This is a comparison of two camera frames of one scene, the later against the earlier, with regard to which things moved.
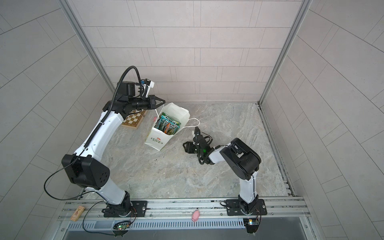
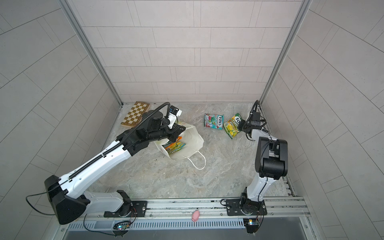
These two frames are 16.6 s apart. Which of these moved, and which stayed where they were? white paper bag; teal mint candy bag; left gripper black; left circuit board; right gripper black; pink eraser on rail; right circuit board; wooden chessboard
Moved: white paper bag; left gripper black; teal mint candy bag; right gripper black
Stayed: wooden chessboard; right circuit board; pink eraser on rail; left circuit board
